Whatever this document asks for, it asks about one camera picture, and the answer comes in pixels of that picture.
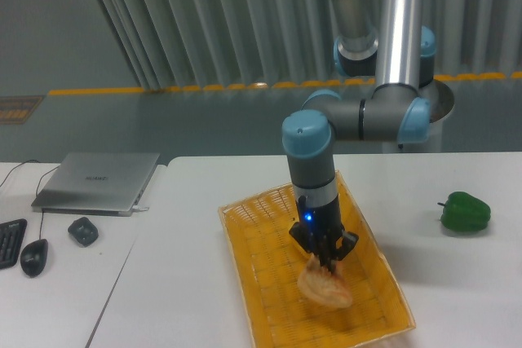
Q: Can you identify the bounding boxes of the yellow bell pepper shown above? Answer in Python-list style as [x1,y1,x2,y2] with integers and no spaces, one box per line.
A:
[289,220,310,258]

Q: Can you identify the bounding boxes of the silver laptop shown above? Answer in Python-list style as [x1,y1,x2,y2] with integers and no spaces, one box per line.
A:
[32,152,160,216]

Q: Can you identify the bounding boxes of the black laptop cable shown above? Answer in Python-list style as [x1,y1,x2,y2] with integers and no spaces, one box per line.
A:
[0,159,62,192]

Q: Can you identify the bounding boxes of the black mouse cable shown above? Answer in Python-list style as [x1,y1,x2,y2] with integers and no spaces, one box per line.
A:
[35,170,58,240]

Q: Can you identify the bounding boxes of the triangular golden bread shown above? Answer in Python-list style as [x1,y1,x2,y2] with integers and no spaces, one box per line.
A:
[297,255,353,308]

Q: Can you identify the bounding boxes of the grey pleated curtain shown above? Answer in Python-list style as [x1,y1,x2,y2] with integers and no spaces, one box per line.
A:
[98,0,521,90]

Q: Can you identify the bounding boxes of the green bell pepper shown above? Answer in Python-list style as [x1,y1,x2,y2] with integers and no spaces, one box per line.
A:
[438,192,491,233]

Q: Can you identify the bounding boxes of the small black device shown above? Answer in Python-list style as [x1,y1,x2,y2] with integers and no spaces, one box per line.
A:
[68,217,99,247]

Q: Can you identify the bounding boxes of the black computer mouse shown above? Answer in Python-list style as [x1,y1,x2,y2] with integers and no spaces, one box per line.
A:
[20,239,48,278]

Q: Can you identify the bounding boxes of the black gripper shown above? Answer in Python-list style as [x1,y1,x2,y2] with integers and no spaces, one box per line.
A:
[289,196,359,274]

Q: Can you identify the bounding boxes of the black keyboard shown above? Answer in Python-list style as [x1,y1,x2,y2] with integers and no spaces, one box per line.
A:
[0,218,27,270]

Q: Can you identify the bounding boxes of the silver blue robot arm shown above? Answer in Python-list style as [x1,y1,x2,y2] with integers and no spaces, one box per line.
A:
[281,0,431,272]

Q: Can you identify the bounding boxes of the yellow woven basket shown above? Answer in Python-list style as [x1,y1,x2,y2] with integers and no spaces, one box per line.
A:
[219,176,416,347]

